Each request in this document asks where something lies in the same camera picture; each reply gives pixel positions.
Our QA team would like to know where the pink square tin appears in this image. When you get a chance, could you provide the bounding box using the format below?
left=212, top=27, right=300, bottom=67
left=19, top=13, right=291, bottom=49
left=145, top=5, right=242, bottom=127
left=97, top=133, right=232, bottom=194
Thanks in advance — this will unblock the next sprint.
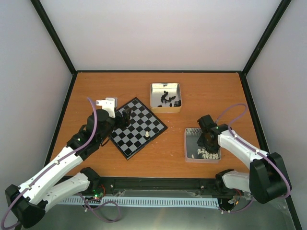
left=184, top=127, right=221, bottom=163

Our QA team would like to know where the black and silver chessboard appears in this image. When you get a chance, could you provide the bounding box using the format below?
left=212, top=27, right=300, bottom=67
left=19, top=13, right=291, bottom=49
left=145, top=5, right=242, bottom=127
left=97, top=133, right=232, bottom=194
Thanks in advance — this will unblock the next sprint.
left=110, top=97, right=167, bottom=160

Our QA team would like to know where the black chess pieces pile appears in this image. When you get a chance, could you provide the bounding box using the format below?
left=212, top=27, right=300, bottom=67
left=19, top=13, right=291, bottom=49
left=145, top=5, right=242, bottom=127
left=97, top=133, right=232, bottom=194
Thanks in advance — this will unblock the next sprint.
left=157, top=91, right=182, bottom=107

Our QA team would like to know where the white chess pieces pile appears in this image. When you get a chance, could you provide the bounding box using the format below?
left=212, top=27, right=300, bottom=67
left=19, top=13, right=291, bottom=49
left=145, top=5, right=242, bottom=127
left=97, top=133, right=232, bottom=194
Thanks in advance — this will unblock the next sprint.
left=191, top=149, right=220, bottom=160

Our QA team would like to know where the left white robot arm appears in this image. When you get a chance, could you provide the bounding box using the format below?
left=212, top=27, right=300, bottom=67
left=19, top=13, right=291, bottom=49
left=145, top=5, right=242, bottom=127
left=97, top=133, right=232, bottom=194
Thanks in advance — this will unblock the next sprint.
left=5, top=108, right=131, bottom=228

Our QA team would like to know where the black aluminium frame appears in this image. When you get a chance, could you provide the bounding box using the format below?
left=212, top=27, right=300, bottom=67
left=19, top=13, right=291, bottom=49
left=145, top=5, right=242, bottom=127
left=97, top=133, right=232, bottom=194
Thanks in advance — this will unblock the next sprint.
left=14, top=0, right=303, bottom=230

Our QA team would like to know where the light blue cable duct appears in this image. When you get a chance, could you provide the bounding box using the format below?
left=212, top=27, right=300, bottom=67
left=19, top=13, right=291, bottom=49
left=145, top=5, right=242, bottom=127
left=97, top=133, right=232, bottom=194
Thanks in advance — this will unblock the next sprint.
left=59, top=194, right=220, bottom=208

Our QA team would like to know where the gold square tin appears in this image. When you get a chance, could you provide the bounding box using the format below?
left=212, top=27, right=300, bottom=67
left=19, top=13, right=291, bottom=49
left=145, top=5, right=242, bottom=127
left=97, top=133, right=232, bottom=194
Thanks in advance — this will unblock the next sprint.
left=150, top=83, right=182, bottom=114

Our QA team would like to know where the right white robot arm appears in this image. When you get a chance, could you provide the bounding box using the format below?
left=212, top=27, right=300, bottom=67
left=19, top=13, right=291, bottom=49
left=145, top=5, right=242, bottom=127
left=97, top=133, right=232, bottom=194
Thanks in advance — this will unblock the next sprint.
left=197, top=115, right=291, bottom=204

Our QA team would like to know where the green lit circuit board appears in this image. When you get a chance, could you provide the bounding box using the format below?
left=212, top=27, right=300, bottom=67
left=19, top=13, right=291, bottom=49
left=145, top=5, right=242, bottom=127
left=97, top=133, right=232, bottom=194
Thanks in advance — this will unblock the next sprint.
left=93, top=185, right=106, bottom=199

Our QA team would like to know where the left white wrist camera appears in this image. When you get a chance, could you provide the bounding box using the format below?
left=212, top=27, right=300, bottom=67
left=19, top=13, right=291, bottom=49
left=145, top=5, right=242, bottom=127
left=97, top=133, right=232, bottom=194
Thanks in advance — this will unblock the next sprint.
left=96, top=97, right=118, bottom=118

